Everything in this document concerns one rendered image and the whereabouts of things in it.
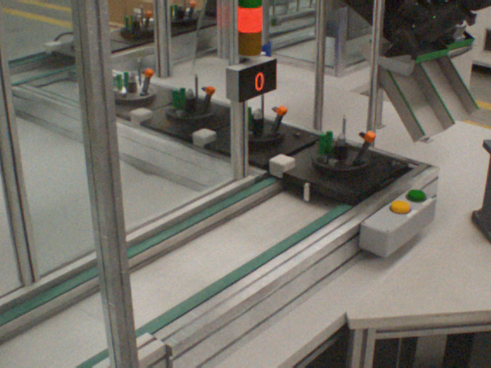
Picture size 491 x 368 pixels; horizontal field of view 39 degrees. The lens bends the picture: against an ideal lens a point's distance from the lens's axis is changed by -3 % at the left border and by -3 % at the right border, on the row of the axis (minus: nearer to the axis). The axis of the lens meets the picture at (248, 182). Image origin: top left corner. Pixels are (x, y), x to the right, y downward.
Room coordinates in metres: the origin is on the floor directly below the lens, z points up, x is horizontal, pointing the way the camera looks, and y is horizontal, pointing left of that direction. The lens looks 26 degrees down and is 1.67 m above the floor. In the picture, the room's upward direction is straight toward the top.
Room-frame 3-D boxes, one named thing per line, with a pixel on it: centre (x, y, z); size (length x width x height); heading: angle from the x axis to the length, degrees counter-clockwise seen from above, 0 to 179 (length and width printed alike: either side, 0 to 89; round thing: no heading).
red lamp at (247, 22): (1.47, 0.00, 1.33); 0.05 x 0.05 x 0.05
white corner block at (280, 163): (1.53, -0.08, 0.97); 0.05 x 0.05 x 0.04; 49
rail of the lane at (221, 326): (1.23, -0.15, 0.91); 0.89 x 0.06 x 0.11; 139
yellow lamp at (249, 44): (1.47, 0.00, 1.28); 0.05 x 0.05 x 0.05
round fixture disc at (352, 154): (1.54, -0.22, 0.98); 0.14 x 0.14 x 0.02
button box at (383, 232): (1.33, -0.32, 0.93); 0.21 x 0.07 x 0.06; 139
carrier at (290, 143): (1.71, -0.02, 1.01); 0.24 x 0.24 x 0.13; 49
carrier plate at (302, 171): (1.54, -0.22, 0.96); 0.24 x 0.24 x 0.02; 49
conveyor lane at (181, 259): (1.33, 0.00, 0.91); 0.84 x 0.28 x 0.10; 139
